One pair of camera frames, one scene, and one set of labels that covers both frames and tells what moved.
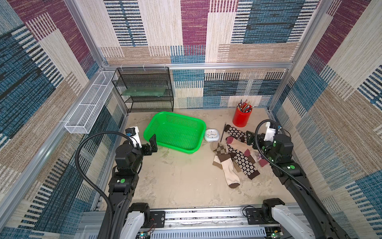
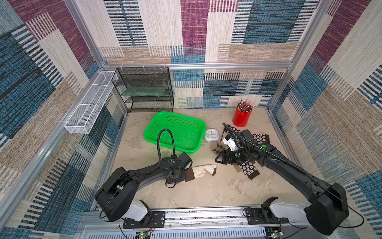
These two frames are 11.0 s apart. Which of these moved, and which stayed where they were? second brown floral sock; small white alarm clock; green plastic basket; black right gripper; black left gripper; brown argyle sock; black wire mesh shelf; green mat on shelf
Moved: black right gripper; black left gripper
Stayed: second brown floral sock; small white alarm clock; green plastic basket; green mat on shelf; brown argyle sock; black wire mesh shelf
